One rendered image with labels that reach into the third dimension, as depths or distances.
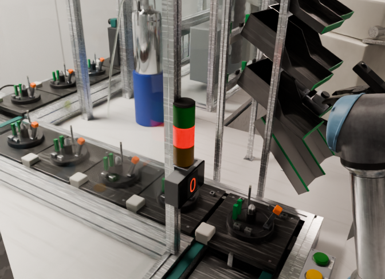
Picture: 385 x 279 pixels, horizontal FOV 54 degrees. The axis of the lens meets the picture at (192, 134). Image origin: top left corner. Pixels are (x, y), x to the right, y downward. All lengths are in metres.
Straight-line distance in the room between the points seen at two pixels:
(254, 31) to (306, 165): 0.51
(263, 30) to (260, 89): 0.18
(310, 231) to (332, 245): 0.15
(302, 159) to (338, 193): 0.27
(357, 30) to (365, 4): 0.22
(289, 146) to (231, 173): 0.33
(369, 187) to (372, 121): 0.14
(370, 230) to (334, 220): 0.61
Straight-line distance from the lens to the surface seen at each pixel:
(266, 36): 1.17
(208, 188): 1.31
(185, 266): 1.09
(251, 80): 1.23
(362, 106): 0.77
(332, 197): 1.56
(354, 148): 0.77
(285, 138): 1.36
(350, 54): 3.73
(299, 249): 1.17
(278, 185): 1.56
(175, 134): 0.85
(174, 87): 0.82
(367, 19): 3.76
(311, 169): 1.40
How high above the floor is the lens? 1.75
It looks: 28 degrees down
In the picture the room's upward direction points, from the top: 1 degrees clockwise
